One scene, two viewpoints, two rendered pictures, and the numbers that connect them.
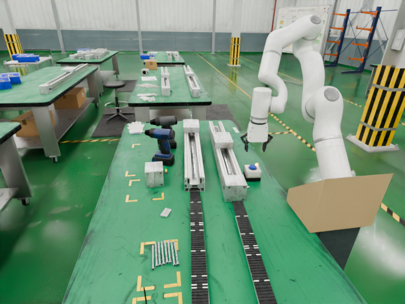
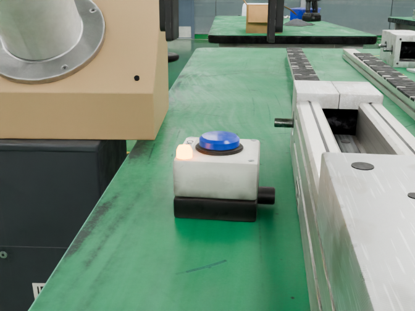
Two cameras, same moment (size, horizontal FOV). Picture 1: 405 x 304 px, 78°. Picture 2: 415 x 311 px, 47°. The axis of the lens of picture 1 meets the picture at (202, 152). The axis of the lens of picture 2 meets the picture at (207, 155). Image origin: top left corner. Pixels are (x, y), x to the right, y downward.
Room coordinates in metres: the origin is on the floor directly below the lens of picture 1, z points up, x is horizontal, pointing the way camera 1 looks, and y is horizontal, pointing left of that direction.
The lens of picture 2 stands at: (1.63, -0.20, 0.98)
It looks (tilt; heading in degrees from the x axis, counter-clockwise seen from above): 19 degrees down; 191
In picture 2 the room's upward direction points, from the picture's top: straight up
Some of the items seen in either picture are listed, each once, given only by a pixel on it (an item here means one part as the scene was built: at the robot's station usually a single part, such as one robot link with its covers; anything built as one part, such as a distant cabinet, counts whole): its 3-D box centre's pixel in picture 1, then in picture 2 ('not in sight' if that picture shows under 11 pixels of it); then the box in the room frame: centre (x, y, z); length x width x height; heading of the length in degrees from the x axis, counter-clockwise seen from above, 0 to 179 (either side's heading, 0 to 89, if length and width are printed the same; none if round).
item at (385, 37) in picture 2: not in sight; (394, 45); (-0.07, 0.09, 0.83); 0.11 x 0.10 x 0.10; 97
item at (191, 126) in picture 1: (191, 127); not in sight; (1.69, 0.08, 0.87); 0.16 x 0.11 x 0.07; 4
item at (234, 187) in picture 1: (236, 187); (322, 123); (1.01, -0.17, 0.83); 0.12 x 0.09 x 0.10; 94
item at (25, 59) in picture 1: (35, 78); not in sight; (5.17, 3.39, 0.50); 1.03 x 0.55 x 1.01; 14
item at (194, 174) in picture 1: (191, 149); not in sight; (1.44, 0.07, 0.82); 0.80 x 0.10 x 0.09; 4
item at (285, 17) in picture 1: (295, 52); not in sight; (6.61, -2.22, 0.97); 1.51 x 0.50 x 1.95; 29
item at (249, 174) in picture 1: (250, 172); (227, 175); (1.19, -0.27, 0.81); 0.10 x 0.08 x 0.06; 94
